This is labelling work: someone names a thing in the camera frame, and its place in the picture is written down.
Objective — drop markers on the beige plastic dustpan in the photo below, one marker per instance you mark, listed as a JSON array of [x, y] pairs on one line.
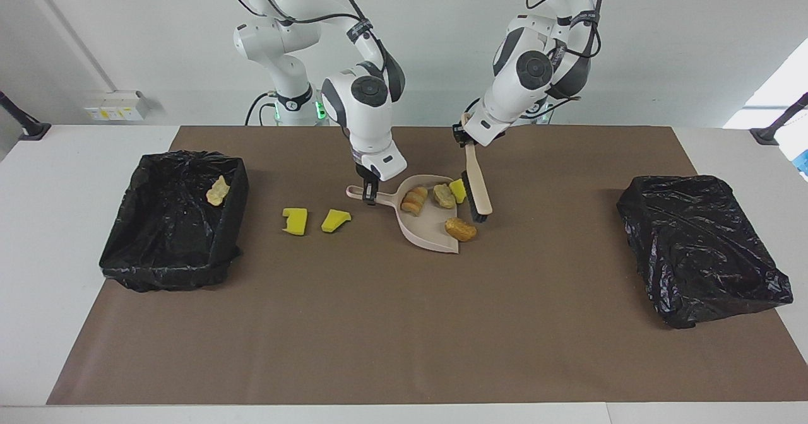
[[432, 225]]

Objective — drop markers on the brown bread roll toy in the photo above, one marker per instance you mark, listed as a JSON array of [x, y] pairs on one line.
[[461, 229]]

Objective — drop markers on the striped croissant toy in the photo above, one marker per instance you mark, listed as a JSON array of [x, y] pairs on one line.
[[415, 200]]

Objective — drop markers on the pale dumpling toy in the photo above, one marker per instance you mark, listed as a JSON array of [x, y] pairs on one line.
[[218, 192]]

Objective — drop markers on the bin wrapped in black bag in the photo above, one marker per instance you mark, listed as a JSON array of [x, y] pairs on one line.
[[694, 247]]

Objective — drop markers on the small blue object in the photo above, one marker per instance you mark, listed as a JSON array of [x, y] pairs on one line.
[[803, 162]]

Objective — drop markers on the white wall socket box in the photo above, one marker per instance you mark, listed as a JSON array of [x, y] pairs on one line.
[[113, 108]]

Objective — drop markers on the small ridged pastry toy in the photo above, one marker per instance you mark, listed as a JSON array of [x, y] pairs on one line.
[[444, 195]]

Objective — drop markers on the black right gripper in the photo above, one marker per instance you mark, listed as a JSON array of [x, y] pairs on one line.
[[366, 179]]

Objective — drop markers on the open bin black liner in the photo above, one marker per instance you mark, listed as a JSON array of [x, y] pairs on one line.
[[164, 235]]

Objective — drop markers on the brown paper table mat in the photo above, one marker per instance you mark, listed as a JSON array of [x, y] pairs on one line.
[[379, 348]]

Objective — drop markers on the angled yellow sponge piece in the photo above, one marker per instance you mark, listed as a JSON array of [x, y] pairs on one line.
[[333, 221]]

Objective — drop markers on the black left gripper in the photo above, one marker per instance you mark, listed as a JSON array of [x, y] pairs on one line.
[[461, 135]]

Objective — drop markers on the notched yellow sponge piece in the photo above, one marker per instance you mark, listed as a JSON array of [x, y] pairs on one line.
[[295, 222]]

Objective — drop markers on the beige brush black bristles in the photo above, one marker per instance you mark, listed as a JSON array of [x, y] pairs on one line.
[[480, 190]]

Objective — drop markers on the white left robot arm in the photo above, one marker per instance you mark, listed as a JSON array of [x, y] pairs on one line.
[[524, 89]]

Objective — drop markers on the yellow sponge wedge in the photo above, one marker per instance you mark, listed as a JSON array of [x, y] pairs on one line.
[[457, 190]]

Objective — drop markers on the black stand with foot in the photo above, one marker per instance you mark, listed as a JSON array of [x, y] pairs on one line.
[[28, 127], [767, 135]]

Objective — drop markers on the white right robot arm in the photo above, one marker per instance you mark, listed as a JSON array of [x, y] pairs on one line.
[[366, 121]]

